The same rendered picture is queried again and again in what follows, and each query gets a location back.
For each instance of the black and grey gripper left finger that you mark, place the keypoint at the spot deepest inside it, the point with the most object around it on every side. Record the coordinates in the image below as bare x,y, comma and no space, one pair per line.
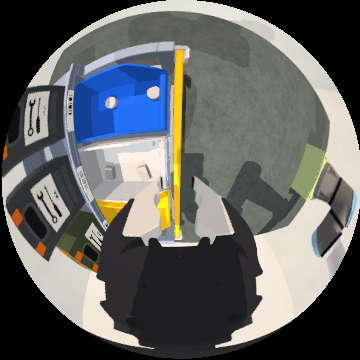
137,222

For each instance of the dark grey tool case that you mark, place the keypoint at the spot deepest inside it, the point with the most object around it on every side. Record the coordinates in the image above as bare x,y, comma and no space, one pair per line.
44,204
37,122

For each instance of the grey metal shelf rack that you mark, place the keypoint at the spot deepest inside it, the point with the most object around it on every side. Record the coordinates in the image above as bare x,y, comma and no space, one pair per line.
165,52

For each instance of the yellow open bin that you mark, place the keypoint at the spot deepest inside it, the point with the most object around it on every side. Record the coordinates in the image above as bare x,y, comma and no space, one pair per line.
110,213

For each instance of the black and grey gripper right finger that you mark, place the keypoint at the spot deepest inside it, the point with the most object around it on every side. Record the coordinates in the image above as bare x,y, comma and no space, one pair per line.
218,220

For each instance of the yellow vertical bar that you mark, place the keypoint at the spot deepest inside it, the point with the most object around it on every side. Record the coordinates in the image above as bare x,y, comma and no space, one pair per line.
177,134

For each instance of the olive green storage case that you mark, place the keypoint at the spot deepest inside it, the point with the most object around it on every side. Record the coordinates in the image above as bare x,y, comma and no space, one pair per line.
82,240

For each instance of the blue bin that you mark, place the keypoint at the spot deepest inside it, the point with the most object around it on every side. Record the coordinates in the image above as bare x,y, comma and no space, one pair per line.
135,110

